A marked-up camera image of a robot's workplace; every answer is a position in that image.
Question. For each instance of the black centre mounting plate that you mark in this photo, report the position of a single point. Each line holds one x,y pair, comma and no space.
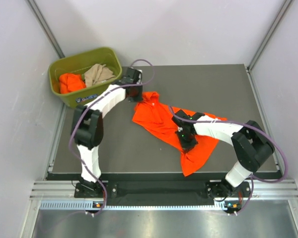
161,192

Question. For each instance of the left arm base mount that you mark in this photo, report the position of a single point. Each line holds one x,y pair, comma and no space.
87,189

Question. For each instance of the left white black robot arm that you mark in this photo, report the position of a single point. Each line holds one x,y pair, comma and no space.
87,127

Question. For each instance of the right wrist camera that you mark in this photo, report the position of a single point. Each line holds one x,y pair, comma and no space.
181,118

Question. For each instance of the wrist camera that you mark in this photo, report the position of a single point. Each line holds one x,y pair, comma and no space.
181,118
133,76

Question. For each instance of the olive green plastic bin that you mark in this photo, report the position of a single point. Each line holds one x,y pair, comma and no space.
79,64

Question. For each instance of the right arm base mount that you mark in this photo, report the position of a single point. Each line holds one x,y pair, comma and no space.
219,190

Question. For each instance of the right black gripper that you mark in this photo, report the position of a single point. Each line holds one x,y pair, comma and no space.
186,146

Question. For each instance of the beige shirt in bin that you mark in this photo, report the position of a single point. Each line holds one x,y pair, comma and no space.
98,73

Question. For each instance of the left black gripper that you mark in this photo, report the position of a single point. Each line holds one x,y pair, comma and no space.
137,98

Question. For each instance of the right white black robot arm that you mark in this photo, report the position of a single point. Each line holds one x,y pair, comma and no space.
251,147

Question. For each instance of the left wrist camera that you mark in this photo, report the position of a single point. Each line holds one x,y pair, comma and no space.
133,76

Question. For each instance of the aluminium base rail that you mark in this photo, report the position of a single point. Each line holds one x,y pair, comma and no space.
61,195

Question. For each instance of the orange shirt in bin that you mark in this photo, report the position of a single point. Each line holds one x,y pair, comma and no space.
70,82

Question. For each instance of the orange t-shirt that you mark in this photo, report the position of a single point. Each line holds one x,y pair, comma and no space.
155,117

